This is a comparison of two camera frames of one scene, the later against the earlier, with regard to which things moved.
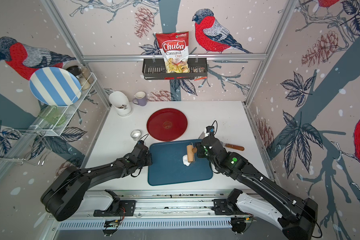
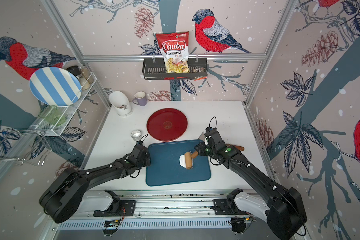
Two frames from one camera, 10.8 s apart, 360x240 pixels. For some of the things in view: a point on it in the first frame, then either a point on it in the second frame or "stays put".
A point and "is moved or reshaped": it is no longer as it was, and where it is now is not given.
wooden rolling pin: x=190 y=150 is moved or reshaped
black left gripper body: x=147 y=160 stays put
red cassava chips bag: x=174 y=48 stays put
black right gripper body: x=201 y=152 stays put
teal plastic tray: x=168 y=167 stays put
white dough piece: x=185 y=160 is moved or reshaped
